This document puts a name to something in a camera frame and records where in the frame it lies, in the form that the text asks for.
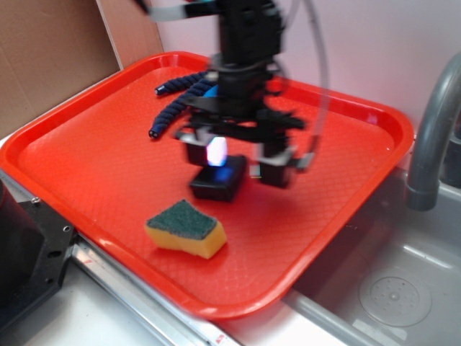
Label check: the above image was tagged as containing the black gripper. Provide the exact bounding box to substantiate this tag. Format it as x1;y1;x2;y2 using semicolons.
184;66;305;188

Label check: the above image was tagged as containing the black box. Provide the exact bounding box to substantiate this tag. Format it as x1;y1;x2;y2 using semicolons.
189;156;248;202

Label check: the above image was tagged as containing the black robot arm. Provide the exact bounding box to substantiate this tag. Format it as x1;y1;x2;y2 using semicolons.
142;1;309;192

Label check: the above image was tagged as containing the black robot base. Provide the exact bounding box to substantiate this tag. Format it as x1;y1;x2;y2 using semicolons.
1;183;76;334

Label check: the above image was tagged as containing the blue sponge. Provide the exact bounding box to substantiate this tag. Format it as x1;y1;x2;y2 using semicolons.
203;85;219;98

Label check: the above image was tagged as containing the yellow green sponge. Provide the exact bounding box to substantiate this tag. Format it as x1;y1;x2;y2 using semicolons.
145;200;227;260

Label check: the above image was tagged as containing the red plastic tray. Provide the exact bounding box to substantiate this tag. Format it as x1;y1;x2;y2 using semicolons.
1;52;413;320

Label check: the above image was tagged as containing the grey faucet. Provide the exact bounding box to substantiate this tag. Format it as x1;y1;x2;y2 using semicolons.
404;53;460;211

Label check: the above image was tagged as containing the grey sink basin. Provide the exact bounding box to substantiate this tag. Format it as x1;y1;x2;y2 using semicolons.
285;170;460;345

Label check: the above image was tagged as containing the brown cardboard panel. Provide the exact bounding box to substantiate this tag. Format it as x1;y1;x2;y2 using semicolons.
1;1;163;138

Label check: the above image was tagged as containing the dark blue rope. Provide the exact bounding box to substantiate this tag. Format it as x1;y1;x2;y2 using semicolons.
148;70;217;140

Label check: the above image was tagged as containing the grey cable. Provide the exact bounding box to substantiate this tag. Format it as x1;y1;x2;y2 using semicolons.
297;0;331;172

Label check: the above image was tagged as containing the metal rail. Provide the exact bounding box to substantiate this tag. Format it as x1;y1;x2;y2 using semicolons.
0;169;231;346

